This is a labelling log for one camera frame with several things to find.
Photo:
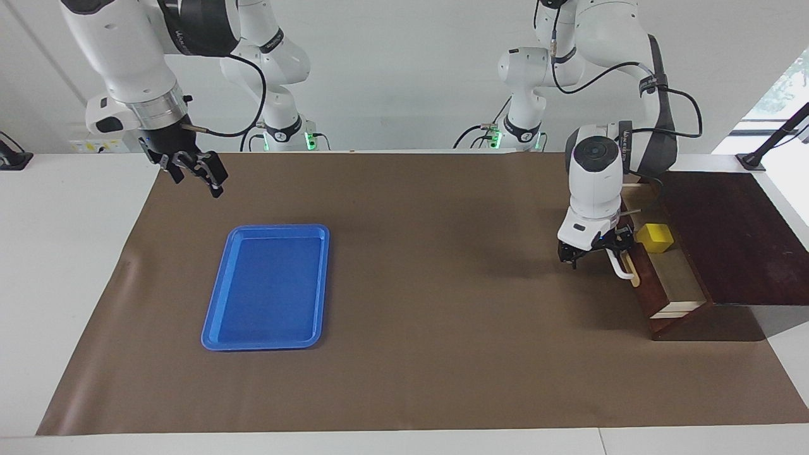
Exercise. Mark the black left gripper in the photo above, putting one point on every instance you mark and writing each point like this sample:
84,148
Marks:
591,249

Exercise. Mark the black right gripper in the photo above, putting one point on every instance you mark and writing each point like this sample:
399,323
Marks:
167,140

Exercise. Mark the yellow cube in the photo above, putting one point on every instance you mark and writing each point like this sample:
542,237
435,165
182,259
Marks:
655,239

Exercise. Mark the dark wooden drawer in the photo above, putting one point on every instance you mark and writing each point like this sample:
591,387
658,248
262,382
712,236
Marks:
679,281

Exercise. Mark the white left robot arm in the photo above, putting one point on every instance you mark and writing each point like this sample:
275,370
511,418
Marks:
594,183

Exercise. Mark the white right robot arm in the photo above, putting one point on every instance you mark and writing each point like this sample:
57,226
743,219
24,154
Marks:
126,57

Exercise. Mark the blue plastic tray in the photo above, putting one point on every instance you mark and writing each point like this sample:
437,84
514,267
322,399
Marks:
265,291

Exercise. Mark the dark wooden cabinet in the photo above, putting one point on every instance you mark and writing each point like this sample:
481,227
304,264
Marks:
739,234

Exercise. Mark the black angled stand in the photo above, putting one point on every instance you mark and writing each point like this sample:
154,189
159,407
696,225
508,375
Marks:
774,139

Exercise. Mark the brown table mat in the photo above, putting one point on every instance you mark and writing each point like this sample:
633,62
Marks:
411,347

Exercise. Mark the white wall socket box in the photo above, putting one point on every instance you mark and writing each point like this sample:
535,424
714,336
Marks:
101,146

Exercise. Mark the black clamp mount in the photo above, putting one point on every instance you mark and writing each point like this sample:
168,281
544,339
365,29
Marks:
12,159

